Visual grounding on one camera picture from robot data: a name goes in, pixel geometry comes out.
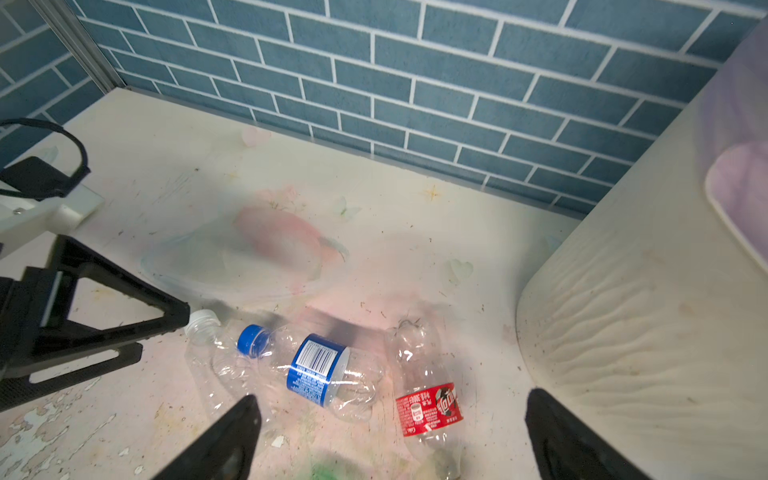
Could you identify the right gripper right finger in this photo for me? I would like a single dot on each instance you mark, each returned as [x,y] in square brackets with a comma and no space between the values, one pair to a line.
[566,448]

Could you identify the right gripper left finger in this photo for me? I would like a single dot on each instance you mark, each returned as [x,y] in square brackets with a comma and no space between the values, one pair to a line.
[225,450]

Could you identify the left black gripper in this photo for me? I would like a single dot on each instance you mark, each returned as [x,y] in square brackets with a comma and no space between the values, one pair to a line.
[79,304]

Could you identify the clear slim bottle white cap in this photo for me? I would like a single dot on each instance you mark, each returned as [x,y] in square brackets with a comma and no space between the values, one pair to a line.
[223,376]

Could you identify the clear bottle blue cap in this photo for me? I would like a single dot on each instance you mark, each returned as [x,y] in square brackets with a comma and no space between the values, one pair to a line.
[339,378]

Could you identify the cream bin with pink bag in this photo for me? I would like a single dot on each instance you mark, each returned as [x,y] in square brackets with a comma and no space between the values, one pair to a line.
[649,322]

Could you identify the clear bottle red label yellow cap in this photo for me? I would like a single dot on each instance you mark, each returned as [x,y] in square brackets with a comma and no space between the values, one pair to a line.
[426,400]

